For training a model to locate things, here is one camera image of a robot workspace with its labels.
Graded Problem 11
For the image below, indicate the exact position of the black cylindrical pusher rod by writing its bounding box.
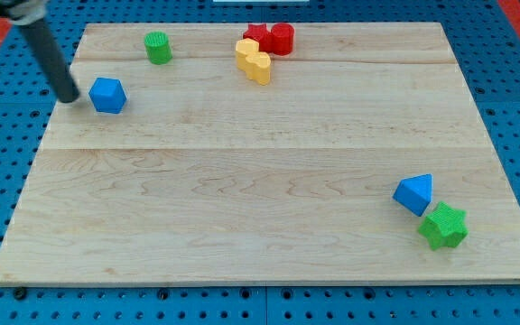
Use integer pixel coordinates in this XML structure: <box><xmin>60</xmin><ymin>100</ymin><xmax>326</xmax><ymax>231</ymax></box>
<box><xmin>19</xmin><ymin>18</ymin><xmax>80</xmax><ymax>103</ymax></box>

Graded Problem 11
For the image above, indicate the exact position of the grey robot end mount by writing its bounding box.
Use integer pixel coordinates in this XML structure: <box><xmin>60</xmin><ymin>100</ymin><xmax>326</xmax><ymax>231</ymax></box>
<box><xmin>0</xmin><ymin>0</ymin><xmax>48</xmax><ymax>25</ymax></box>

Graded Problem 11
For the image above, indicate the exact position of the blue cube block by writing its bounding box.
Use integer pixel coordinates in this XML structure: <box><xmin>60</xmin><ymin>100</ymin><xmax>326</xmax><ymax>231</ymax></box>
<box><xmin>88</xmin><ymin>78</ymin><xmax>126</xmax><ymax>114</ymax></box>

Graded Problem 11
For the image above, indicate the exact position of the red star block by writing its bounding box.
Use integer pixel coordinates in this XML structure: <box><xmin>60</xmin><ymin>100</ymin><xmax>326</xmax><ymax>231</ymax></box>
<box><xmin>243</xmin><ymin>23</ymin><xmax>273</xmax><ymax>52</ymax></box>

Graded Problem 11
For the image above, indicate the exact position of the blue triangle block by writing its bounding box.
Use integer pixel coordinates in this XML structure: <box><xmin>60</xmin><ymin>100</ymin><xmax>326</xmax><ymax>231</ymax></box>
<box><xmin>393</xmin><ymin>173</ymin><xmax>432</xmax><ymax>217</ymax></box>

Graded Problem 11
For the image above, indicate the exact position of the green star block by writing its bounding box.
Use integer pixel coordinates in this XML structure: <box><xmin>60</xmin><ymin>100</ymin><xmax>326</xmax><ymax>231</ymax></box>
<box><xmin>417</xmin><ymin>201</ymin><xmax>469</xmax><ymax>250</ymax></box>

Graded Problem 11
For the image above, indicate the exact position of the green cylinder block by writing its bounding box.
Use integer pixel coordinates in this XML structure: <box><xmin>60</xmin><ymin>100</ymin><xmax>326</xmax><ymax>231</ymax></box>
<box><xmin>144</xmin><ymin>31</ymin><xmax>172</xmax><ymax>65</ymax></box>

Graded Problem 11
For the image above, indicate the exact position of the wooden board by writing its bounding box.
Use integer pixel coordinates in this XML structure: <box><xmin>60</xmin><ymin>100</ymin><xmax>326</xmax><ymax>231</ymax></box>
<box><xmin>0</xmin><ymin>23</ymin><xmax>520</xmax><ymax>288</ymax></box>

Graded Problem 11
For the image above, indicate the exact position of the yellow hexagon block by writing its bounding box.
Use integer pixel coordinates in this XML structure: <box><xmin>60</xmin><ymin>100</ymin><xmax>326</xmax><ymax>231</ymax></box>
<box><xmin>235</xmin><ymin>38</ymin><xmax>259</xmax><ymax>70</ymax></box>

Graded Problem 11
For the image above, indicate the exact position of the yellow heart block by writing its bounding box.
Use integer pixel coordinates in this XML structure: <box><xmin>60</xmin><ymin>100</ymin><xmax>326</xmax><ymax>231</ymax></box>
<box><xmin>245</xmin><ymin>51</ymin><xmax>272</xmax><ymax>86</ymax></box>

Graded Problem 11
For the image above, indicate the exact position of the red cylinder block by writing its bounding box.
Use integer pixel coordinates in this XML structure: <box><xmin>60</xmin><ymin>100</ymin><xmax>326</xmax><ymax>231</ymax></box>
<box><xmin>271</xmin><ymin>23</ymin><xmax>295</xmax><ymax>56</ymax></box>

